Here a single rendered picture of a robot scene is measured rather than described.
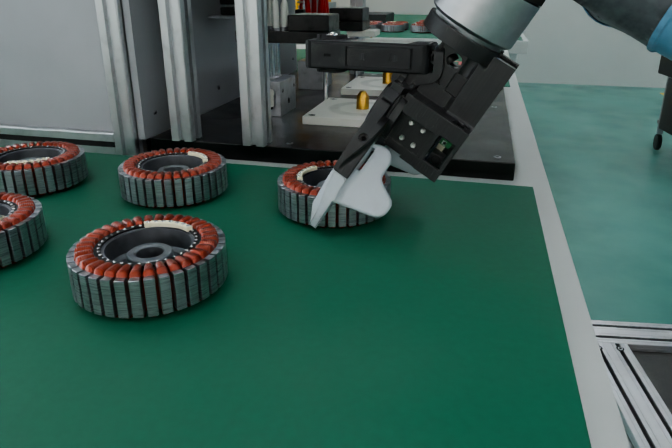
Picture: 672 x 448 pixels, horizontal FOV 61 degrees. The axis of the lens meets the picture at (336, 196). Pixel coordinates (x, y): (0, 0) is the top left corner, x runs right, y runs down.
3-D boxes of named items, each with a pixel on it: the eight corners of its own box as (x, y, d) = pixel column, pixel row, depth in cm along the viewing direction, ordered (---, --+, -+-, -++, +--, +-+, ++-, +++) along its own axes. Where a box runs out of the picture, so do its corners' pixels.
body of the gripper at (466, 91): (428, 190, 49) (515, 70, 43) (348, 133, 50) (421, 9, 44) (447, 165, 55) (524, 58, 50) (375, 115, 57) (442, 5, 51)
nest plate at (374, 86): (429, 84, 115) (430, 78, 115) (422, 98, 102) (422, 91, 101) (357, 81, 119) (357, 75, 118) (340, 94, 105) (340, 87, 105)
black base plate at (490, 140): (501, 88, 124) (502, 77, 123) (513, 181, 66) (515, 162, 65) (296, 79, 135) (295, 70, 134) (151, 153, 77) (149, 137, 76)
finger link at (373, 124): (346, 175, 47) (408, 92, 47) (331, 164, 47) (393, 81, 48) (347, 185, 51) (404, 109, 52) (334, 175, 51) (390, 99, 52)
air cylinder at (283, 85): (296, 107, 94) (295, 73, 93) (281, 117, 88) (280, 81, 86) (267, 105, 96) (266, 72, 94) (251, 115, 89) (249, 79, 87)
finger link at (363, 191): (355, 256, 47) (419, 167, 48) (297, 214, 48) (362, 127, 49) (355, 258, 50) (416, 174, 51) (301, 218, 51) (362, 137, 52)
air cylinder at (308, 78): (332, 83, 116) (332, 56, 115) (323, 90, 110) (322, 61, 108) (308, 82, 118) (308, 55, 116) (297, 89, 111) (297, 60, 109)
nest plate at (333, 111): (416, 108, 94) (416, 101, 93) (404, 130, 80) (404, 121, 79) (328, 104, 97) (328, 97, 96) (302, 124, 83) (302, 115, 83)
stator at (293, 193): (402, 198, 60) (404, 164, 59) (368, 239, 51) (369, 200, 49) (306, 184, 64) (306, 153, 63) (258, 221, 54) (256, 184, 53)
